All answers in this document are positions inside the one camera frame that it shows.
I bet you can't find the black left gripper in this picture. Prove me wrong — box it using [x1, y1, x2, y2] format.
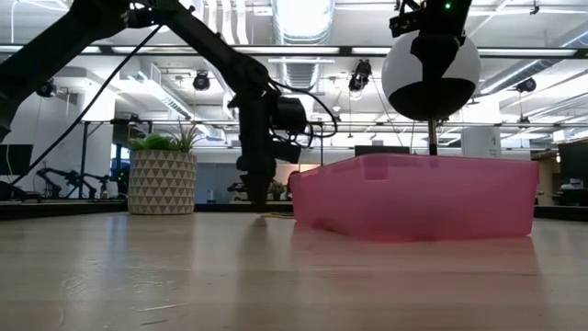
[228, 89, 302, 212]

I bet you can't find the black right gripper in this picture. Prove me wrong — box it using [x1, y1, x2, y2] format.
[390, 0, 473, 80]

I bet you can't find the pink translucent plastic bin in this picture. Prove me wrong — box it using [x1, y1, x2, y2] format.
[288, 153, 540, 243]

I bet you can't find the small background plant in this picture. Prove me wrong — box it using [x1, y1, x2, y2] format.
[268, 180, 287, 201]

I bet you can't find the white and black globe lamp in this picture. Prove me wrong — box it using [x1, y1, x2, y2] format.
[380, 29, 482, 156]

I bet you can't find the black ceiling spotlight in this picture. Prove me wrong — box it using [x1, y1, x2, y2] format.
[515, 76, 538, 95]
[347, 59, 374, 94]
[36, 78, 58, 99]
[192, 70, 212, 93]

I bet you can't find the black overhead light beam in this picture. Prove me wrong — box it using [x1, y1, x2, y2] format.
[0, 44, 588, 60]

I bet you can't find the triangle-patterned plant pot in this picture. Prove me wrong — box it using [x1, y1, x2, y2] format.
[127, 149, 198, 216]

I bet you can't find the black monitor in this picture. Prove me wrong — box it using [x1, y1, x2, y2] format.
[0, 143, 35, 177]
[354, 145, 412, 156]
[558, 142, 588, 185]

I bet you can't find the green potted plant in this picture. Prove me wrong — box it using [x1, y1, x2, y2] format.
[129, 120, 207, 154]

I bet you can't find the black table edge rail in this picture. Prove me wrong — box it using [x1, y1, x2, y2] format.
[0, 200, 588, 222]

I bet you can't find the silver ceiling air duct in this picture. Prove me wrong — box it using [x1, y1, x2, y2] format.
[270, 0, 336, 96]

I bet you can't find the black metal frame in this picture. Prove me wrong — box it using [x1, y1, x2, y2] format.
[75, 119, 155, 201]

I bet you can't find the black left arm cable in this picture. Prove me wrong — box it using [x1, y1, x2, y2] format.
[8, 25, 339, 185]

